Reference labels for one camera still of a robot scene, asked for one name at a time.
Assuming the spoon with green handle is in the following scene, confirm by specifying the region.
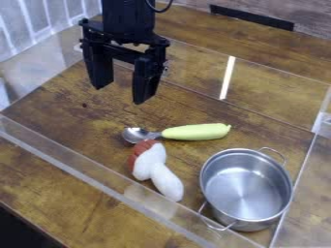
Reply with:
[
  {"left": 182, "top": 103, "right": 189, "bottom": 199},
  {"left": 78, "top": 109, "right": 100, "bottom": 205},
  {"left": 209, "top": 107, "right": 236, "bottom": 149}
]
[{"left": 121, "top": 123, "right": 230, "bottom": 143}]

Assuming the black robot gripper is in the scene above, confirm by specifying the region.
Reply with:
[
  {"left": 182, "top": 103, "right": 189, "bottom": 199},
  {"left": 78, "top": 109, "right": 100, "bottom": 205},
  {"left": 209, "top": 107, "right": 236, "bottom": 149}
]
[{"left": 78, "top": 19, "right": 169, "bottom": 105}]

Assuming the clear acrylic front barrier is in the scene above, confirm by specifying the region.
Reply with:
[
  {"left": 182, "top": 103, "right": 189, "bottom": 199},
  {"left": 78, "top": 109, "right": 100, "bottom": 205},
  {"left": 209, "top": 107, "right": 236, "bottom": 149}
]
[{"left": 0, "top": 114, "right": 264, "bottom": 248}]

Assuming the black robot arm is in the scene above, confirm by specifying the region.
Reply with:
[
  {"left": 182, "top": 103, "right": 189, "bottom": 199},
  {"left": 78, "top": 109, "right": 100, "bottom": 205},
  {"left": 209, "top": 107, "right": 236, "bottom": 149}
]
[{"left": 78, "top": 0, "right": 170, "bottom": 105}]

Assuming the silver pot with handles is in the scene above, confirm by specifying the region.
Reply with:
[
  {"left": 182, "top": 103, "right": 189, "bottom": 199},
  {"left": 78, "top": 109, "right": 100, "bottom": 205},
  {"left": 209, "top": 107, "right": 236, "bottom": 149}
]
[{"left": 197, "top": 146, "right": 293, "bottom": 233}]

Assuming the black wall strip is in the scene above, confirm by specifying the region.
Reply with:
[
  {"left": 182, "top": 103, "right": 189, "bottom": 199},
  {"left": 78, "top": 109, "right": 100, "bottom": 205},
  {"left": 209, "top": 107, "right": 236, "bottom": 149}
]
[{"left": 209, "top": 4, "right": 294, "bottom": 31}]

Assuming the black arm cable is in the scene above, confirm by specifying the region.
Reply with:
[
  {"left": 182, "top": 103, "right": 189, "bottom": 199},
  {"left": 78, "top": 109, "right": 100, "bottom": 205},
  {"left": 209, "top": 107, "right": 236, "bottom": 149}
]
[{"left": 144, "top": 0, "right": 174, "bottom": 14}]

